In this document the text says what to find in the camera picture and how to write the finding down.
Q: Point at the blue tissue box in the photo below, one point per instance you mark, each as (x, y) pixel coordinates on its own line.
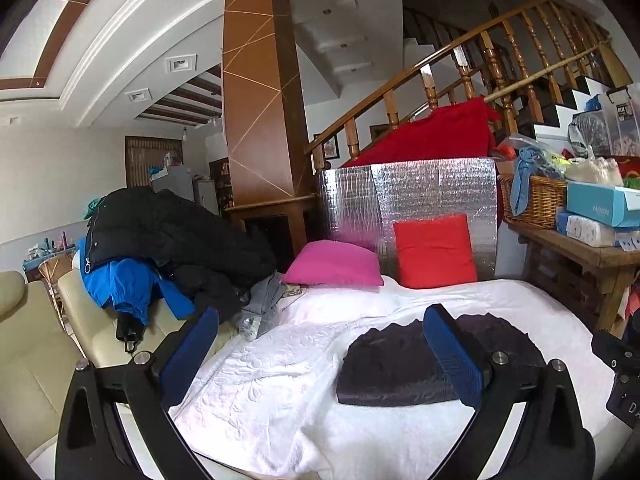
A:
(597, 202)

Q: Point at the teal cap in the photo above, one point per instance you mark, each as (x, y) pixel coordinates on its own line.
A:
(92, 209)

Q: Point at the white tissue pack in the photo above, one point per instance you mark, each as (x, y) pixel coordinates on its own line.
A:
(587, 230)

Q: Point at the red pillow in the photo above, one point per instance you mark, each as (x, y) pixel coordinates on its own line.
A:
(435, 252)

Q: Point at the grey refrigerator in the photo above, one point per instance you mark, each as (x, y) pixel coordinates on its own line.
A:
(185, 187)

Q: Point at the clear plastic storage box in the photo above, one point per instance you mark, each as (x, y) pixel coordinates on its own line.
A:
(612, 120)

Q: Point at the pink pillow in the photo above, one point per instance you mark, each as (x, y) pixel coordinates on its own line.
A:
(332, 262)

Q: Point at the framed wall picture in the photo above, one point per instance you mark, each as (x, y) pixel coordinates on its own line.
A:
(330, 147)

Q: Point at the blue cloth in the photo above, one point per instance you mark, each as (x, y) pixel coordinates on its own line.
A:
(530, 170)

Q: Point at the red cloth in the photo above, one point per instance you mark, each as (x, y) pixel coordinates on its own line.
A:
(435, 132)

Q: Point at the wooden stair railing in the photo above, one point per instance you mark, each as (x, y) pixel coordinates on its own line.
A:
(505, 45)

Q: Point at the blue jacket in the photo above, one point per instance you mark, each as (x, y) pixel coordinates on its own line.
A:
(125, 282)

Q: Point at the silver foil panel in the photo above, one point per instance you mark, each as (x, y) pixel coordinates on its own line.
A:
(415, 190)

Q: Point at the wooden side table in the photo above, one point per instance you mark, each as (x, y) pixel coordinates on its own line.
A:
(595, 260)

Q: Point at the pile of black coats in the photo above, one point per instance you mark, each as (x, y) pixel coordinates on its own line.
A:
(175, 230)

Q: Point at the wooden column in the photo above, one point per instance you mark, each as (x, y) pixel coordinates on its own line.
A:
(257, 100)

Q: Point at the grey jeans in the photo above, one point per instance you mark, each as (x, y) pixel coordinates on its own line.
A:
(262, 305)

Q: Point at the beige plastic bag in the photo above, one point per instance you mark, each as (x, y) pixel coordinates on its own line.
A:
(595, 172)

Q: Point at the beige leather sofa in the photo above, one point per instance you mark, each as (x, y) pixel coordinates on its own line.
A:
(30, 385)

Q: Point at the black puffer jacket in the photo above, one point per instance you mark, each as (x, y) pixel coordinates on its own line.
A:
(400, 365)

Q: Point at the bamboo pole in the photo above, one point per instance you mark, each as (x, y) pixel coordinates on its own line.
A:
(545, 72)

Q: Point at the wicker basket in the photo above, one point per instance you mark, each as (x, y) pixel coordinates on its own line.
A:
(537, 200)

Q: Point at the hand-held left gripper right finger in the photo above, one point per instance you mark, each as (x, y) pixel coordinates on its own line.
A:
(452, 357)

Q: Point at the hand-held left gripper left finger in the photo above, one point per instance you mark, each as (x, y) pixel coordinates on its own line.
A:
(192, 352)

